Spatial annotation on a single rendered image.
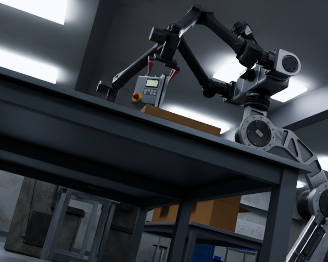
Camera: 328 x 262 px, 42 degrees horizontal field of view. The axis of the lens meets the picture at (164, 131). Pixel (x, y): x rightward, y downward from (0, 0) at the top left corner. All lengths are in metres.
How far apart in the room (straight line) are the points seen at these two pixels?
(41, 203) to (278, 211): 5.23
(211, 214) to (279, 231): 2.46
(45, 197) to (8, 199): 5.38
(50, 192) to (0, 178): 5.49
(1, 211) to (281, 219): 10.62
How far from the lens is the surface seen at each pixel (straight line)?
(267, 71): 2.17
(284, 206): 1.48
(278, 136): 2.28
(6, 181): 11.84
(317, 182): 2.36
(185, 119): 1.37
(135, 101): 2.66
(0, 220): 11.78
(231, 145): 1.38
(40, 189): 6.47
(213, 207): 3.91
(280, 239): 1.47
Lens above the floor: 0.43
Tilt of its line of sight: 16 degrees up
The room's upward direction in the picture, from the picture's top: 14 degrees clockwise
